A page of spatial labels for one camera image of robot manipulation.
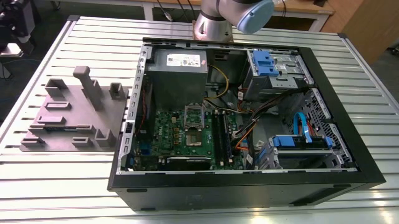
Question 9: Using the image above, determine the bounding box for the CPU socket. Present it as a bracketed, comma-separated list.
[184, 130, 204, 147]

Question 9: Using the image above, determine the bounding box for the grey parts rack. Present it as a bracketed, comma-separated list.
[18, 66, 130, 153]

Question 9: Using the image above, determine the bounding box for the dark RAM stick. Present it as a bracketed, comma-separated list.
[42, 126, 78, 132]

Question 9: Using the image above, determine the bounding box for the grey power supply unit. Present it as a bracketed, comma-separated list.
[145, 48, 209, 111]

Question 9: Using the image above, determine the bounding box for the green motherboard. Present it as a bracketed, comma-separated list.
[129, 108, 247, 171]

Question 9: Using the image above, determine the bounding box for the metal socket cover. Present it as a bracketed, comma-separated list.
[184, 105, 206, 131]

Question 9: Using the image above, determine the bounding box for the black RAM slot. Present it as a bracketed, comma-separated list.
[218, 111, 229, 164]
[212, 111, 222, 164]
[214, 111, 225, 164]

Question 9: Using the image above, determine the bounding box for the black graphics card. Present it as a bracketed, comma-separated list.
[165, 155, 212, 170]

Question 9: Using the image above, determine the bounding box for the blue plastic drive carrier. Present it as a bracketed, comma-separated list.
[252, 50, 275, 68]
[257, 65, 280, 77]

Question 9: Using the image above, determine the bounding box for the metal drive cage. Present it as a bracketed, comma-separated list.
[241, 48, 315, 101]

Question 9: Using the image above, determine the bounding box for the wooden desk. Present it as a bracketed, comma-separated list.
[142, 0, 336, 32]

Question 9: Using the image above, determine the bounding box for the black PC case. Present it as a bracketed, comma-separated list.
[106, 36, 387, 212]

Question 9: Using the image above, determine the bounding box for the hard disk in blue carrier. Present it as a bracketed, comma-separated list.
[271, 135, 333, 150]

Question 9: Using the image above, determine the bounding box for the metal disk bay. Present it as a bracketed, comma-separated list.
[257, 134, 357, 170]

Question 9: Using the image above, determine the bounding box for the brown wooden cabinet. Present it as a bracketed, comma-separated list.
[323, 0, 399, 65]

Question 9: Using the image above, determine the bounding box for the hanging cable with plug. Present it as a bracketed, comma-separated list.
[154, 0, 173, 22]

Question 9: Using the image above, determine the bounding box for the wire locking lever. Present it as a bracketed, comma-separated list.
[201, 102, 209, 131]

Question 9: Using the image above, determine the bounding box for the yellow wire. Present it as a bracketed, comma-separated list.
[204, 64, 230, 101]

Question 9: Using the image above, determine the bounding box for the white black wire bundle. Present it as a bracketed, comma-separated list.
[204, 100, 251, 114]

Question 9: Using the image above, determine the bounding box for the orange wire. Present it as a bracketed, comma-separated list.
[233, 136, 251, 152]

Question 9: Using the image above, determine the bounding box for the black cable bundle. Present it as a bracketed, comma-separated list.
[232, 86, 313, 138]

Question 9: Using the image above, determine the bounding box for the blue flat wire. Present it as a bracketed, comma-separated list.
[292, 112, 312, 143]

